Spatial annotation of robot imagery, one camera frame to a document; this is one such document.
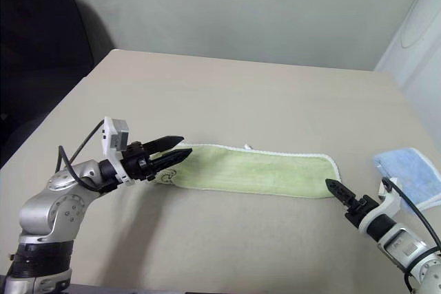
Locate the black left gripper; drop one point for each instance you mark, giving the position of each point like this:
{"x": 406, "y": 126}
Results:
{"x": 136, "y": 163}

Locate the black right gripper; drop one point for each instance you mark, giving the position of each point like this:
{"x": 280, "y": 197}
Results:
{"x": 360, "y": 206}

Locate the light green towel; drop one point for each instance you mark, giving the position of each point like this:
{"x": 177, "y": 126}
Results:
{"x": 248, "y": 171}

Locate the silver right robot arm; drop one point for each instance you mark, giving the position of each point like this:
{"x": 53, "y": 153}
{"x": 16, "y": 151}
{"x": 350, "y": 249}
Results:
{"x": 406, "y": 249}

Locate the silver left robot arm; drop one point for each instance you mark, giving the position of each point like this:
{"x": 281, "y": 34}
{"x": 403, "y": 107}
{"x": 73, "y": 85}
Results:
{"x": 51, "y": 204}

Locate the light blue towel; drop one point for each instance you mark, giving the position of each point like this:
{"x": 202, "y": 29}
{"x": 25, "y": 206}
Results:
{"x": 410, "y": 173}

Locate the dark black chair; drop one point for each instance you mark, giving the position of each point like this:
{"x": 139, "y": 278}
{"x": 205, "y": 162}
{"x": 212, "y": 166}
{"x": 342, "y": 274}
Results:
{"x": 38, "y": 49}

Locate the white panel with oval recess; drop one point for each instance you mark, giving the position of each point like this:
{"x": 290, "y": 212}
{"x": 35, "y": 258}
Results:
{"x": 417, "y": 32}

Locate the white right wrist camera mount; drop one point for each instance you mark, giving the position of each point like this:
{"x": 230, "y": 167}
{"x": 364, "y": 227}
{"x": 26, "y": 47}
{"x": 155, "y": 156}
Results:
{"x": 391, "y": 201}

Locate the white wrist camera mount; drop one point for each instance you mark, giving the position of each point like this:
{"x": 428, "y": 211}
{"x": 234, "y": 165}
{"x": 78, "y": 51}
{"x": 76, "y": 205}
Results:
{"x": 112, "y": 135}
{"x": 391, "y": 201}

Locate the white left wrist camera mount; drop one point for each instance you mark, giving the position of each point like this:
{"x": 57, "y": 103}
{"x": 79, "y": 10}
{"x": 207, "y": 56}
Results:
{"x": 112, "y": 135}

